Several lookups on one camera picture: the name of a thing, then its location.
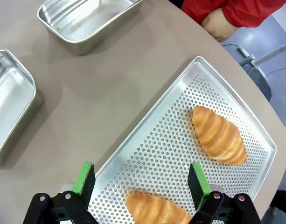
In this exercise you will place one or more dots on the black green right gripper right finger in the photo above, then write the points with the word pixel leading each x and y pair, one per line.
pixel 198 184

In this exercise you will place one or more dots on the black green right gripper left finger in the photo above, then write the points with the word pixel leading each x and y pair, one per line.
pixel 85 179

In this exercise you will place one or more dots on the golden croissant bread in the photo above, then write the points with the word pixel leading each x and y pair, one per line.
pixel 152 210
pixel 217 135

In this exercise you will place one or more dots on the person's left forearm red sleeve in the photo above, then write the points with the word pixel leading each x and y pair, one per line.
pixel 250 14

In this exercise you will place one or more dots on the steel rectangular container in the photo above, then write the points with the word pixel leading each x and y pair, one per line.
pixel 9 98
pixel 86 18

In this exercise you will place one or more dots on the person's left hand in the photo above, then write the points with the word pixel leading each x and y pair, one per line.
pixel 217 25

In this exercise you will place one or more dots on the perforated aluminium baking tray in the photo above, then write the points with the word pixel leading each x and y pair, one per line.
pixel 166 144

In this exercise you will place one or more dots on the person in red jacket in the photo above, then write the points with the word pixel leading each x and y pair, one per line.
pixel 196 7

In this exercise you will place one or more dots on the black shirt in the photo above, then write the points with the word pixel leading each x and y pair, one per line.
pixel 175 2

